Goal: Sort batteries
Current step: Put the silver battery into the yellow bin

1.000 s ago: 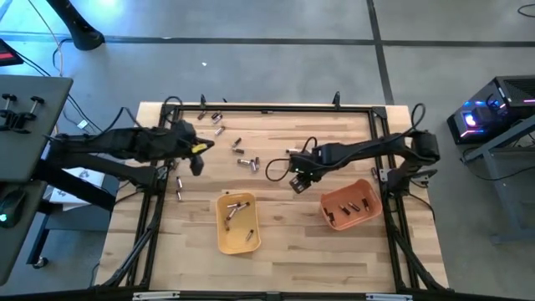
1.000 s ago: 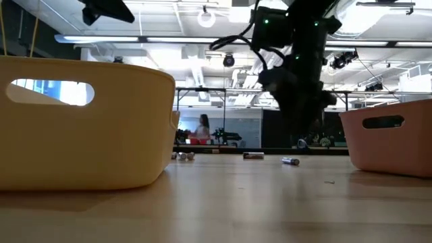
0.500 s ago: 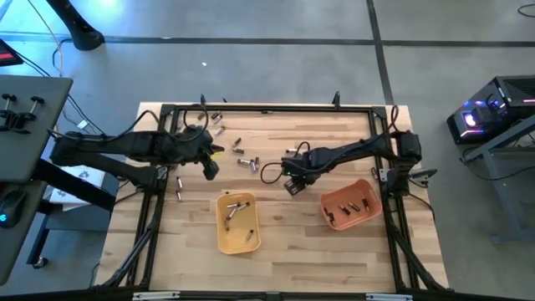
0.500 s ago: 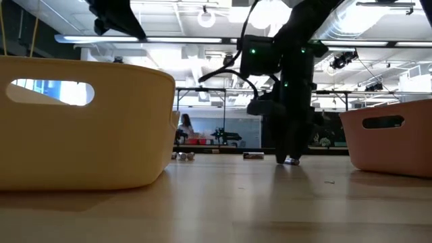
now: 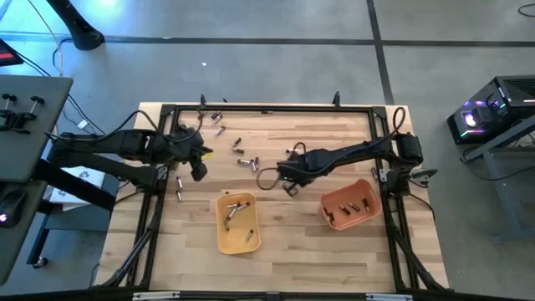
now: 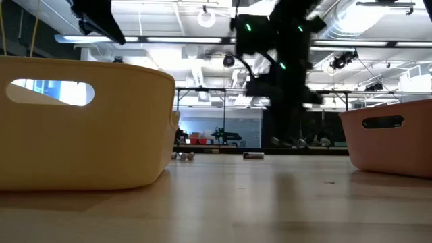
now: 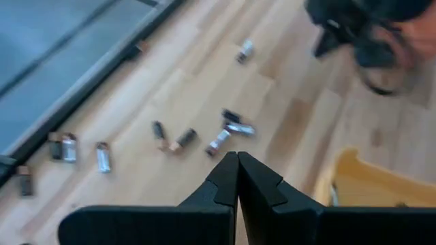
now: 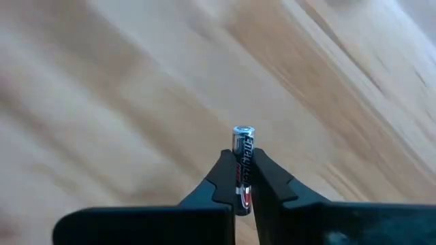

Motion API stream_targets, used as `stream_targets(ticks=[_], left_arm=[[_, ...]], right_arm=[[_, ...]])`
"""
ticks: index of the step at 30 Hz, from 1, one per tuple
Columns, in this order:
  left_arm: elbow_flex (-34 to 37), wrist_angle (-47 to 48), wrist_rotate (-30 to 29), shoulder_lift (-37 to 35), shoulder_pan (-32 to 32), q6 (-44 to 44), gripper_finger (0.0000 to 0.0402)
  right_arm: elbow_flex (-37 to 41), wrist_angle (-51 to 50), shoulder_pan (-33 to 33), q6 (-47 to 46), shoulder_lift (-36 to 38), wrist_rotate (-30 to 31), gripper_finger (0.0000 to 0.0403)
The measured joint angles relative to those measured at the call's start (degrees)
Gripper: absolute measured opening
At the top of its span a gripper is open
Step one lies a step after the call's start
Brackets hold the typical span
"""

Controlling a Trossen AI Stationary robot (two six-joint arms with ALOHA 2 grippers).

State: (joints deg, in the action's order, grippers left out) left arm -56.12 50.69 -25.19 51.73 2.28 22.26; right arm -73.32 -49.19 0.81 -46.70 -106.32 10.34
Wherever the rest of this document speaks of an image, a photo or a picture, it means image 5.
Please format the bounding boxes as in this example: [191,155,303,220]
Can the black pedestal stand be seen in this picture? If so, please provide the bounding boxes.
[45,0,106,52]

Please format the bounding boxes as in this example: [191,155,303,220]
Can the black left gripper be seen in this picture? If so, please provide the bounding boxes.
[166,125,214,166]

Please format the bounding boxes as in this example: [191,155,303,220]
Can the orange plastic bin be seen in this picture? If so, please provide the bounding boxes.
[319,178,384,232]

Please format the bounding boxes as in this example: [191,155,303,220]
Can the white frame bracket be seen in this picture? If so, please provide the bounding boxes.
[131,291,181,301]
[365,293,414,301]

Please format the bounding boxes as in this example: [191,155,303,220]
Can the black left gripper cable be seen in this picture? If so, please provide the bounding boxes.
[106,109,206,145]

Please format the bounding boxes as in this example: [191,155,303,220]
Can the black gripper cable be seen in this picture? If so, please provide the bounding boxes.
[255,106,407,192]
[106,109,206,145]

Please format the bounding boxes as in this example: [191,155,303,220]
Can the black computer tower with lights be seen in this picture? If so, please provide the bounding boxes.
[446,74,535,145]

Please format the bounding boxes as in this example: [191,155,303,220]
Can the black computer mouse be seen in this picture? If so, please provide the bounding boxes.
[0,189,27,229]

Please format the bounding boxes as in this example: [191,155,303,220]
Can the yellow plastic bin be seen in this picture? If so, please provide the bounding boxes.
[215,191,262,256]

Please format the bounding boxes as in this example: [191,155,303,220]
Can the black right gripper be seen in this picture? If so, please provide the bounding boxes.
[277,149,331,188]

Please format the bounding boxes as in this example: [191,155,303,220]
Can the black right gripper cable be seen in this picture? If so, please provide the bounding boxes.
[255,106,407,192]

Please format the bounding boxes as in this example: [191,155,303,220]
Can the white printed box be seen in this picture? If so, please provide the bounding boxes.
[48,165,109,206]

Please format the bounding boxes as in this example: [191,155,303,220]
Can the black clamp mount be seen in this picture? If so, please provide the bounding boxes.
[0,93,46,135]

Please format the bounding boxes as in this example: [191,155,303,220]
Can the grey side desk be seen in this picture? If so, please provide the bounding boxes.
[0,74,117,286]

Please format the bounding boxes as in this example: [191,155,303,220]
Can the yellow cable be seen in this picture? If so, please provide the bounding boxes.
[27,0,64,79]

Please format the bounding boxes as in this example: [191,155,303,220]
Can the grey table clamp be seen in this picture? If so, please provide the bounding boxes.
[410,167,439,186]

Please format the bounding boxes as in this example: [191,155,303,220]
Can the black device with red screen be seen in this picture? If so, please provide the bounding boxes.
[0,38,25,68]

